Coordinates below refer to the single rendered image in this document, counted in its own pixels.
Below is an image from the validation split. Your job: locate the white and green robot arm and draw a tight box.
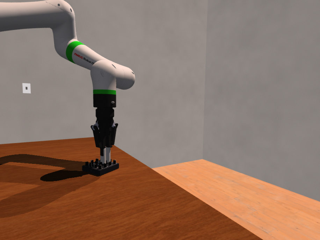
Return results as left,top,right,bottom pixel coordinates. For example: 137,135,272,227
0,0,135,109

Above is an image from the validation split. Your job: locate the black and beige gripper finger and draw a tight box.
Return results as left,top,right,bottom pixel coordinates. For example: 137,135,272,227
105,122,118,162
91,121,107,164

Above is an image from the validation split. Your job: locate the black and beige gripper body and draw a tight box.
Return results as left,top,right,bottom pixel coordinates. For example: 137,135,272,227
96,109,114,130

